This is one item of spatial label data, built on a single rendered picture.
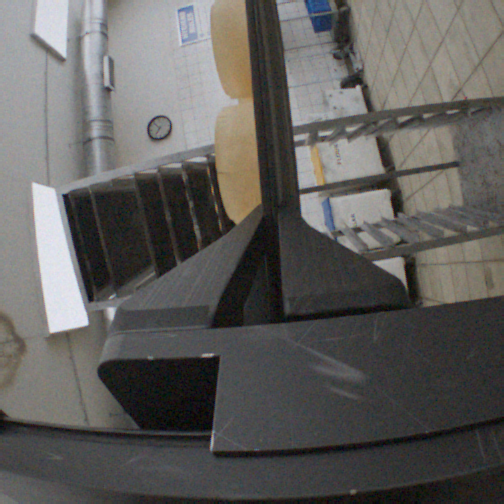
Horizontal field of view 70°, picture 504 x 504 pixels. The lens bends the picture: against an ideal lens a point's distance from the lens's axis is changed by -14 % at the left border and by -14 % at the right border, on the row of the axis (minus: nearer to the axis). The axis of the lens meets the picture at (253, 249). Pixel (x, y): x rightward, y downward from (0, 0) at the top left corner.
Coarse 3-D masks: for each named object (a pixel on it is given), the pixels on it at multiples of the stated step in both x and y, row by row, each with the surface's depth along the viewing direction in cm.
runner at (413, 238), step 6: (378, 222) 190; (384, 222) 185; (390, 222) 172; (390, 228) 167; (396, 228) 162; (402, 228) 151; (396, 234) 152; (402, 234) 149; (408, 234) 144; (414, 234) 135; (408, 240) 137; (414, 240) 135
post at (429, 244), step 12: (492, 228) 127; (432, 240) 130; (444, 240) 130; (456, 240) 129; (468, 240) 129; (372, 252) 133; (384, 252) 132; (396, 252) 132; (408, 252) 132; (108, 300) 145; (120, 300) 145
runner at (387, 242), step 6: (366, 222) 183; (366, 228) 180; (372, 228) 169; (372, 234) 163; (378, 234) 157; (384, 234) 145; (378, 240) 148; (384, 240) 146; (390, 240) 136; (384, 246) 136; (390, 246) 134
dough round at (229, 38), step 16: (224, 0) 16; (240, 0) 15; (224, 16) 15; (240, 16) 15; (224, 32) 15; (240, 32) 15; (224, 48) 15; (240, 48) 15; (224, 64) 16; (240, 64) 16; (224, 80) 16; (240, 80) 16; (240, 96) 18
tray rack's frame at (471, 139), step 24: (480, 120) 145; (456, 144) 178; (480, 144) 151; (432, 168) 185; (480, 168) 157; (312, 192) 193; (480, 192) 162; (72, 216) 150; (72, 240) 143; (72, 264) 144
